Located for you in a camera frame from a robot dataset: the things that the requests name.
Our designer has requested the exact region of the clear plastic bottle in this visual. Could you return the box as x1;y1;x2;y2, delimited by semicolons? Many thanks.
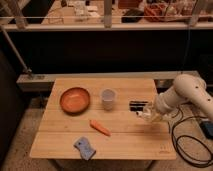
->
136;103;162;122

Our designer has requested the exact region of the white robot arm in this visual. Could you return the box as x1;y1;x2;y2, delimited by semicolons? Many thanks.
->
153;74;213;122

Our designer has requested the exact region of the translucent plastic cup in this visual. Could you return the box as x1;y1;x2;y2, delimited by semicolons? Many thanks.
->
101;89;116;110

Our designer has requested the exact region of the small black rectangular object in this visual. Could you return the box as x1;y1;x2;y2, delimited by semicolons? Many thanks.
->
129;101;147;111

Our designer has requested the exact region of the orange wooden bowl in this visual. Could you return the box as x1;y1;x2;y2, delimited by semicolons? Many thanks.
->
60;87;90;114

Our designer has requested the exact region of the orange carrot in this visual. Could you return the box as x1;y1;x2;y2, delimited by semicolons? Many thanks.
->
89;120;110;136

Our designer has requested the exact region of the grey metal beam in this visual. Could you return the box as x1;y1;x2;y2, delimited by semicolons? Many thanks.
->
16;70;202;92

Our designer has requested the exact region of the diagonal metal strut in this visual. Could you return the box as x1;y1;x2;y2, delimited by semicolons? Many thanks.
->
0;25;33;77

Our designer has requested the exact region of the dark box on floor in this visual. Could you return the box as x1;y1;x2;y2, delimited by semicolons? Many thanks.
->
200;121;213;140

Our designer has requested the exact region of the black cable on floor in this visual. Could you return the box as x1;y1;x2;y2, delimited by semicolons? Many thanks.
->
165;106;213;169

